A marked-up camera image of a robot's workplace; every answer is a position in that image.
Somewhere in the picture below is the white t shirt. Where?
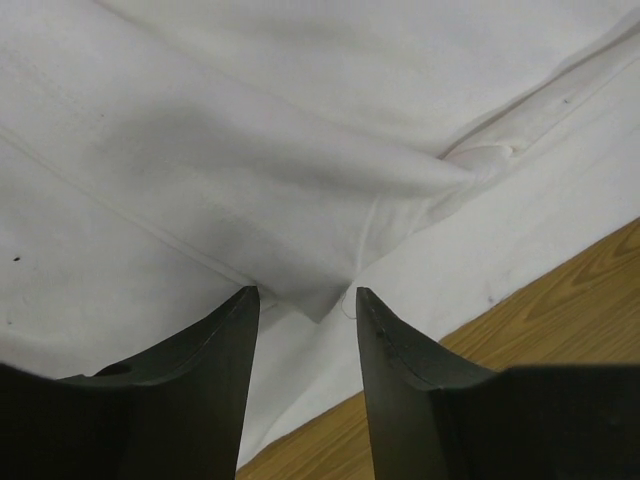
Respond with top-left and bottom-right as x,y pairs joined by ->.
1,1 -> 639,464

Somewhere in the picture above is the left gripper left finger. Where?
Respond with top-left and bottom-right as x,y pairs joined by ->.
1,287 -> 260,479

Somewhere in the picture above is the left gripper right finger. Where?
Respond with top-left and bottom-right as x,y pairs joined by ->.
356,288 -> 639,479

